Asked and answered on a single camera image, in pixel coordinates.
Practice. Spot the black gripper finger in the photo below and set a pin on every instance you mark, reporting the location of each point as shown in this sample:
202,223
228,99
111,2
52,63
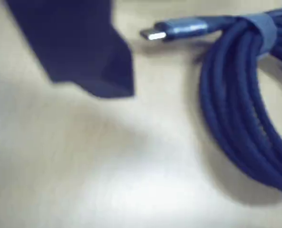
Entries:
79,47

